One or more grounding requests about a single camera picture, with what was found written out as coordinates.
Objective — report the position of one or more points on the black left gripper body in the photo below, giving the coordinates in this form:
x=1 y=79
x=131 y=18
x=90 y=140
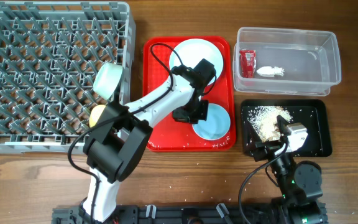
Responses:
x=194 y=112

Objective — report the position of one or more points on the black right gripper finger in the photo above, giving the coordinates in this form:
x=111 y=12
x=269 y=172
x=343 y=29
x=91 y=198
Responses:
x=282 y=124
x=250 y=135

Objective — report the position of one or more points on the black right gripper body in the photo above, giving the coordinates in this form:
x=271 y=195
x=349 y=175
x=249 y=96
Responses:
x=268 y=149

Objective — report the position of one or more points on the food scraps and rice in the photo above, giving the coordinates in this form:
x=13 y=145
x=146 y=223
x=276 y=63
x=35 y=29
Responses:
x=264 y=121

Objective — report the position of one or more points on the blue bowl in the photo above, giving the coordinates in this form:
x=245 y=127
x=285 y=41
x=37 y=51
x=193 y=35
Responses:
x=216 y=125

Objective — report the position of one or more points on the light blue plate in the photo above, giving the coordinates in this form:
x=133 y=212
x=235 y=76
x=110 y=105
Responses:
x=191 y=52

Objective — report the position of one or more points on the white napkin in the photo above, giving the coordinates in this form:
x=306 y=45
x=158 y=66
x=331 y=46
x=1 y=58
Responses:
x=270 y=72

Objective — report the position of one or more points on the red ketchup sachet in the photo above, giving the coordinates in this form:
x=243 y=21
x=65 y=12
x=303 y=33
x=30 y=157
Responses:
x=248 y=62

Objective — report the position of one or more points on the green bowl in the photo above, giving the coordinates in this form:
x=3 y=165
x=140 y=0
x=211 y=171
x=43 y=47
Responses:
x=108 y=80

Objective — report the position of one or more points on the yellow plastic cup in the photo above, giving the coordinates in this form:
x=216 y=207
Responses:
x=95 y=114

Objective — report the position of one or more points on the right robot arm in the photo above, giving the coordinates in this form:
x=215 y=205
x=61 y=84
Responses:
x=299 y=183

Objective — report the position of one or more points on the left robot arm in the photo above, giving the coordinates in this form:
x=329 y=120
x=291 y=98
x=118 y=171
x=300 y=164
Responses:
x=120 y=133

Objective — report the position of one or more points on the black waste tray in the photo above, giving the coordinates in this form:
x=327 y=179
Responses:
x=309 y=112

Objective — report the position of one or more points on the grey dishwasher rack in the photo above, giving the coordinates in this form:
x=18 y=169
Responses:
x=50 y=53

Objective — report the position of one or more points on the red plastic tray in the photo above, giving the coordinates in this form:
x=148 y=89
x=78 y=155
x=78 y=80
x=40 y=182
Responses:
x=172 y=136

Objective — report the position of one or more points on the clear plastic bin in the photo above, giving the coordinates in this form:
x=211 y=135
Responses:
x=310 y=61

